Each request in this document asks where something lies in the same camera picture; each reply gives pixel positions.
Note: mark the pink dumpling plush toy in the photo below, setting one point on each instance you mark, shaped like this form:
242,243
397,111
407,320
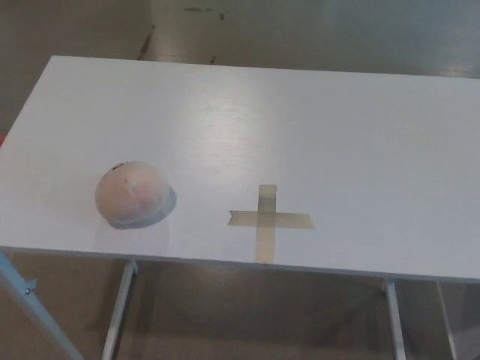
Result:
131,195

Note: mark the long beige tape strip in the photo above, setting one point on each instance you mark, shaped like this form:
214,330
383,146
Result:
265,243

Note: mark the white metal table leg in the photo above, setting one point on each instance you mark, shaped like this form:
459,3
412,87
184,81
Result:
395,322
447,322
118,311

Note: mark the light blue metal frame bar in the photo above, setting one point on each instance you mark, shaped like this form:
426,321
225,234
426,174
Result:
33,307

